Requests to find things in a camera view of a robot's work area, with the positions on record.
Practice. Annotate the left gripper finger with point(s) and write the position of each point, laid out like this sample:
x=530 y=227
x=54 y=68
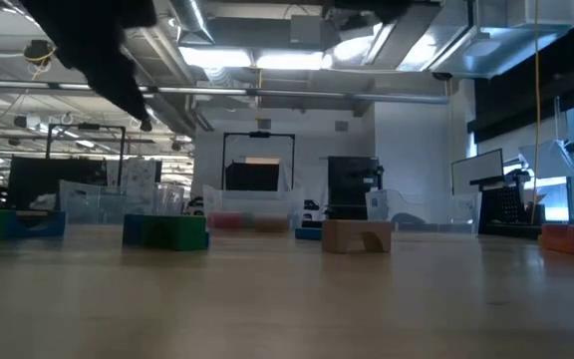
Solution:
x=117 y=80

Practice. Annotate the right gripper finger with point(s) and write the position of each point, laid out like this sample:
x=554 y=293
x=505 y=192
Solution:
x=349 y=6
x=389 y=7

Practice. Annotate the blue arch block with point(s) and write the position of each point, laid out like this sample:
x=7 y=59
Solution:
x=55 y=224
x=132 y=229

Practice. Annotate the red cylinder block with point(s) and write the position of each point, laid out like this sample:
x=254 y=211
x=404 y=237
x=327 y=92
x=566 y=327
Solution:
x=226 y=221

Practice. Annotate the blue long block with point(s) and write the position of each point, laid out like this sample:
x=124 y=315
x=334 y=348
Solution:
x=307 y=234
x=206 y=242

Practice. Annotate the yellow cylinder block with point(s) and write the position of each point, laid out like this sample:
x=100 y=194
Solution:
x=273 y=223

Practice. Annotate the natural wood arch block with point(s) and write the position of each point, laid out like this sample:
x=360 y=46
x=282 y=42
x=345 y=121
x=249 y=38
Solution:
x=334 y=237

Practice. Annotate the grey ceiling box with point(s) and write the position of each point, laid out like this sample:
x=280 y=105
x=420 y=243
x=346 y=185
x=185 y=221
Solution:
x=308 y=30

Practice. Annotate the black ceiling spotlight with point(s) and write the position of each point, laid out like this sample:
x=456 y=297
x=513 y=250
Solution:
x=146 y=126
x=177 y=145
x=20 y=121

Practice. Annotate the ceiling light panel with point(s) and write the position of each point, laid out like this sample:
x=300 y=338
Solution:
x=217 y=57
x=289 y=60

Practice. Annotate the white printed sheet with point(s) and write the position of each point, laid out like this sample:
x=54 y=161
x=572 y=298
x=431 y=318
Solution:
x=137 y=174

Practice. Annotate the black monitor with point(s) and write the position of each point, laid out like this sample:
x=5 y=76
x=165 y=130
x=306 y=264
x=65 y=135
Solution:
x=53 y=179

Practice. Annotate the long grey ceiling pipe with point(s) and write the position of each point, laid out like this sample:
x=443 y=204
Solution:
x=267 y=92

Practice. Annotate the clear plastic bin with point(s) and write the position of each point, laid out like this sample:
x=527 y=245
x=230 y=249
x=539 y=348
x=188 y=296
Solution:
x=247 y=199
x=446 y=209
x=117 y=204

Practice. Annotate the black screen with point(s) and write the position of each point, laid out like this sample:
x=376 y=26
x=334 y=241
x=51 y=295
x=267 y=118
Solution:
x=252 y=177

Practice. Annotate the black cabinet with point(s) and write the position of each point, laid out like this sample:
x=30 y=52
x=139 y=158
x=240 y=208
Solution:
x=352 y=184

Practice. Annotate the white board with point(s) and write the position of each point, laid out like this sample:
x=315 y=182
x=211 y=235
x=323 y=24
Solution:
x=476 y=172

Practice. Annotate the white hanging cloth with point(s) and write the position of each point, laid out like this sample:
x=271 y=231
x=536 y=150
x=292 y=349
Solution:
x=548 y=159

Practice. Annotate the black pegboard cart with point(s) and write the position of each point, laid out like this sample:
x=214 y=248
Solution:
x=506 y=209

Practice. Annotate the dome security camera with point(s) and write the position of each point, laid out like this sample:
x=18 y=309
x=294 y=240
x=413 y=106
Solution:
x=442 y=76

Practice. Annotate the shiny round duct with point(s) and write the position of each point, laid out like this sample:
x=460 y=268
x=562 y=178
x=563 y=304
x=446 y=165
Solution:
x=192 y=20

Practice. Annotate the black gantry frame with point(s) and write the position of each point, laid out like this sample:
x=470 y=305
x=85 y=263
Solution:
x=223 y=159
x=49 y=149

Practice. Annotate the wall vent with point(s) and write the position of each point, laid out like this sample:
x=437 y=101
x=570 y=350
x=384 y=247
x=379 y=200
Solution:
x=341 y=125
x=264 y=123

